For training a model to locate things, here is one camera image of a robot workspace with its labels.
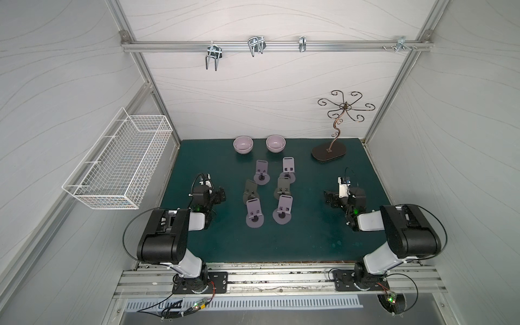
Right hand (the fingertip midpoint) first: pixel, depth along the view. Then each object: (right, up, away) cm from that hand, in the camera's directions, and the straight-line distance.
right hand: (337, 189), depth 96 cm
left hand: (-60, +1, -1) cm, 60 cm away
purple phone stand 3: (-39, -12, -8) cm, 42 cm away
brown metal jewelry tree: (+1, +18, +19) cm, 26 cm away
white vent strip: (-63, -37, -26) cm, 77 cm away
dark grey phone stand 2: (-26, +1, -3) cm, 26 cm away
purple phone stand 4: (-27, -11, -6) cm, 29 cm away
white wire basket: (-86, +10, -27) cm, 90 cm away
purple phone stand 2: (-37, +5, +8) cm, 38 cm away
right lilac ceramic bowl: (-29, +23, +19) cm, 42 cm away
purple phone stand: (-23, +10, +3) cm, 25 cm away
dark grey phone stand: (-41, -1, -5) cm, 42 cm away
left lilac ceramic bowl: (-47, +23, +18) cm, 56 cm away
